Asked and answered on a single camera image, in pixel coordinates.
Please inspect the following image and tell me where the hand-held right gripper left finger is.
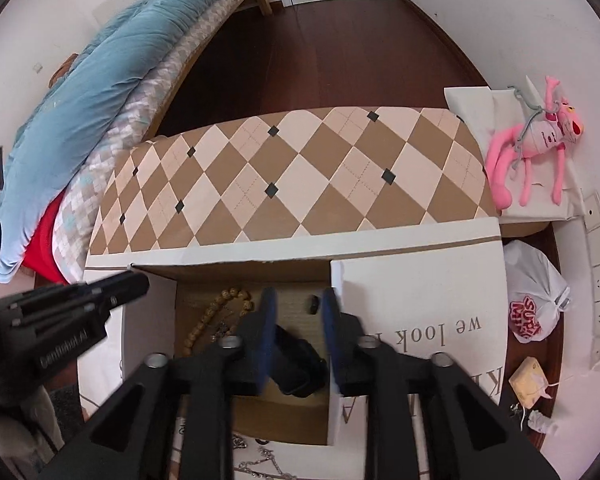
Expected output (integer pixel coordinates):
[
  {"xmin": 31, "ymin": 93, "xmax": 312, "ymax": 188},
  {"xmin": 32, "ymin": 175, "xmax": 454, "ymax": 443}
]
[{"xmin": 55, "ymin": 287, "xmax": 279, "ymax": 480}]

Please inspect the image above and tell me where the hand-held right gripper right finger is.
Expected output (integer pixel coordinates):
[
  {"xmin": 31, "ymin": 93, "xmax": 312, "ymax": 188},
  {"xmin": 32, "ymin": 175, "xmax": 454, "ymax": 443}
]
[{"xmin": 321, "ymin": 287, "xmax": 564, "ymax": 480}]

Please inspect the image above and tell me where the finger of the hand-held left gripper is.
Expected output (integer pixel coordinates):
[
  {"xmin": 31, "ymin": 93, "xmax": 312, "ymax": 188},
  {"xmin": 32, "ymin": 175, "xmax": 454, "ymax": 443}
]
[{"xmin": 82, "ymin": 270, "xmax": 151, "ymax": 307}]

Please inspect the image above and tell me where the black smartwatch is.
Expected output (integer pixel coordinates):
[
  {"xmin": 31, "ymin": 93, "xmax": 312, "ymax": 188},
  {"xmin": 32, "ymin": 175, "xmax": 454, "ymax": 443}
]
[{"xmin": 271, "ymin": 324, "xmax": 329, "ymax": 399}]

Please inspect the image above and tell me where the wooden bead bracelet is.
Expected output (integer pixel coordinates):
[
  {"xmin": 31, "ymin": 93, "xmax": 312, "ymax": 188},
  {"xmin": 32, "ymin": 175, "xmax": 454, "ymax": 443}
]
[{"xmin": 184, "ymin": 286, "xmax": 257, "ymax": 359}]

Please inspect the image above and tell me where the white cardboard box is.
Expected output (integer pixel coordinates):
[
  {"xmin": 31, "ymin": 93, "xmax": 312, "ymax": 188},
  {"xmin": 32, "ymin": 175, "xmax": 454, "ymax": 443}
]
[{"xmin": 80, "ymin": 217, "xmax": 508, "ymax": 448}]

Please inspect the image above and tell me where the red cloth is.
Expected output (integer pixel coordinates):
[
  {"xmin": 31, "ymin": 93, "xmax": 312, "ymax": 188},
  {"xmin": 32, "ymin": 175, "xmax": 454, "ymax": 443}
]
[{"xmin": 22, "ymin": 194, "xmax": 70, "ymax": 285}]

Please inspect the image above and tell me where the diamond-patterned ottoman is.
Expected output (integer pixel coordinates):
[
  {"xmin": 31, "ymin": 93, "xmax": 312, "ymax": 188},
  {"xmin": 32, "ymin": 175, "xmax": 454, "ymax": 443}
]
[{"xmin": 87, "ymin": 105, "xmax": 497, "ymax": 257}]

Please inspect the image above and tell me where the checkered mattress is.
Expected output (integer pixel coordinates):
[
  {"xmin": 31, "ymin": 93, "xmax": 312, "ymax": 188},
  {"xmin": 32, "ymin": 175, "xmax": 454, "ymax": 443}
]
[{"xmin": 52, "ymin": 0, "xmax": 261, "ymax": 287}]

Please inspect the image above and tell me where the white plastic bag red print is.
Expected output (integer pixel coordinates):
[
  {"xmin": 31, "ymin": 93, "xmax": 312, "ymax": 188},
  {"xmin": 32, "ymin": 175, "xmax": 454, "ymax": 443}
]
[{"xmin": 502, "ymin": 239, "xmax": 572, "ymax": 344}]

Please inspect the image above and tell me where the yellow packet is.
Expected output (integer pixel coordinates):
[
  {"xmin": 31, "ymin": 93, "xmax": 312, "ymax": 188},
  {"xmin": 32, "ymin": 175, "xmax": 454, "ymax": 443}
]
[{"xmin": 508, "ymin": 356, "xmax": 549, "ymax": 409}]

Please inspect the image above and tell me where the blue quilt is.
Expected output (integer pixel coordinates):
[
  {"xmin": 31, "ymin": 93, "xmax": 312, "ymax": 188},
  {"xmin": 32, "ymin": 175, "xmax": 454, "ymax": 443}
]
[{"xmin": 0, "ymin": 0, "xmax": 261, "ymax": 285}]

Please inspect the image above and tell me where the crumpled white tissue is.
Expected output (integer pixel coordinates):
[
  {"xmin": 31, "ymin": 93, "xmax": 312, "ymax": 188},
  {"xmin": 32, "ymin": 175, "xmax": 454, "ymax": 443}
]
[{"xmin": 526, "ymin": 409, "xmax": 560, "ymax": 437}]

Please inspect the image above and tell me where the pink plush toy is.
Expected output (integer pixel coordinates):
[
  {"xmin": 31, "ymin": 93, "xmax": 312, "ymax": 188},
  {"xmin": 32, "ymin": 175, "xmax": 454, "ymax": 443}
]
[{"xmin": 484, "ymin": 75, "xmax": 587, "ymax": 212}]

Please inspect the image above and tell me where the grey clothes hanger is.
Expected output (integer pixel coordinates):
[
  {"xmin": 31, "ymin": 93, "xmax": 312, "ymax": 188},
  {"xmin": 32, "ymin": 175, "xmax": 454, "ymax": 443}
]
[{"xmin": 509, "ymin": 86, "xmax": 553, "ymax": 163}]

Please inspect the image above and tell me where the silver chain necklace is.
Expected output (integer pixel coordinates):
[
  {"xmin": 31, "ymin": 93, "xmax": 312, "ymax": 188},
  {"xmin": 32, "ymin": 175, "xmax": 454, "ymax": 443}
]
[{"xmin": 230, "ymin": 432, "xmax": 301, "ymax": 480}]

